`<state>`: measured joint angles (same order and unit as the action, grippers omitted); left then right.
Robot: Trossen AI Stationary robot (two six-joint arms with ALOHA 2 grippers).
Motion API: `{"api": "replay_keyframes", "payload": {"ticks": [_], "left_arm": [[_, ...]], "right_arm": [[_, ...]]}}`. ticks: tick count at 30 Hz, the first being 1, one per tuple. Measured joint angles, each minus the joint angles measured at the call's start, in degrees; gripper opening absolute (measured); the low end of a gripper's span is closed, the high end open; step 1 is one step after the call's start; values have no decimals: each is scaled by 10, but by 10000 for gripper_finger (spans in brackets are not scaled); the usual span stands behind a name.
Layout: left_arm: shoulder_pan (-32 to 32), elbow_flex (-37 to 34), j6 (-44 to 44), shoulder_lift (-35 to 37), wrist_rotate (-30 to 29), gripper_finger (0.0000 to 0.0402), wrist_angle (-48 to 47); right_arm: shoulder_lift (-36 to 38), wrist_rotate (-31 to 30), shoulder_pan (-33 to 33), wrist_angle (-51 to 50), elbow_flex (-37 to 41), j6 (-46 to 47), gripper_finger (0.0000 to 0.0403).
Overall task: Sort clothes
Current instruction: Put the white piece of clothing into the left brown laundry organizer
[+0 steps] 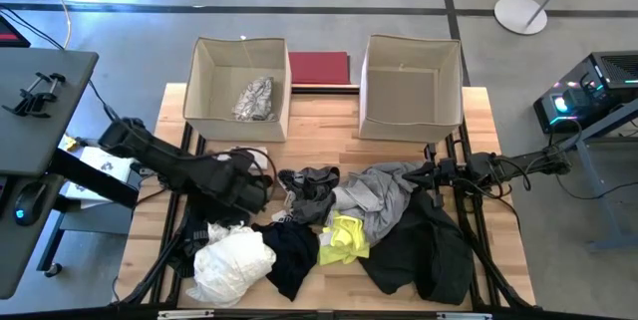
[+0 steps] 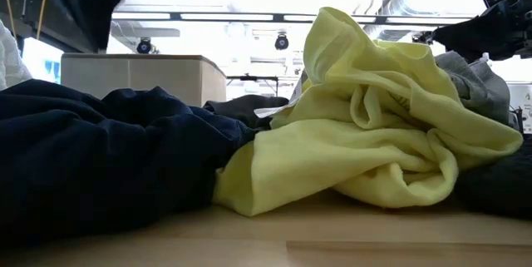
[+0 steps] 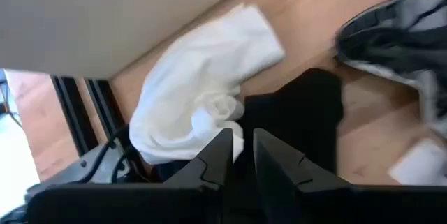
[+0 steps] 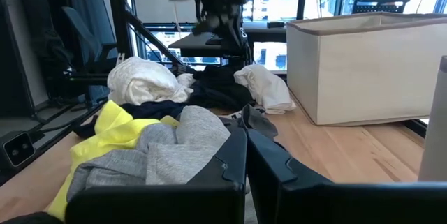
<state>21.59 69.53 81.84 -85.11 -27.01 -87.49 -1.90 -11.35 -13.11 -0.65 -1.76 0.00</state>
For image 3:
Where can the dark grey garment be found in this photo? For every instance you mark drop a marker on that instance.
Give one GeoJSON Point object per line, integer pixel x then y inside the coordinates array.
{"type": "Point", "coordinates": [384, 39]}

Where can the black garment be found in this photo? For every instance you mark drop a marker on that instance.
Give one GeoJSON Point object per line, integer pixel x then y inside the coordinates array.
{"type": "Point", "coordinates": [300, 112]}

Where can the white paper sheet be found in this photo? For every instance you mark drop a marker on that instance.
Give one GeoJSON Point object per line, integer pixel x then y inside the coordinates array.
{"type": "Point", "coordinates": [419, 163]}

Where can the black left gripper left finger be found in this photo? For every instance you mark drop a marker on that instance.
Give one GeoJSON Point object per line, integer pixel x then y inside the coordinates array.
{"type": "Point", "coordinates": [195, 199]}

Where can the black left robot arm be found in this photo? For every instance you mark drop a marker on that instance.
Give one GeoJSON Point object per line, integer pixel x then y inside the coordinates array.
{"type": "Point", "coordinates": [70, 175]}

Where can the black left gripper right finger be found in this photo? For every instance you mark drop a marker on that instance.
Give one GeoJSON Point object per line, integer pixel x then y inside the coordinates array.
{"type": "Point", "coordinates": [314, 203]}

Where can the white T-shirt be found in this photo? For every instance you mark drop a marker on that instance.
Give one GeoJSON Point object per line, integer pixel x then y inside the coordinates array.
{"type": "Point", "coordinates": [195, 88]}

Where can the beige fabric storage bin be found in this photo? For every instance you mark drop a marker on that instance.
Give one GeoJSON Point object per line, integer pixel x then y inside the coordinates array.
{"type": "Point", "coordinates": [87, 21]}

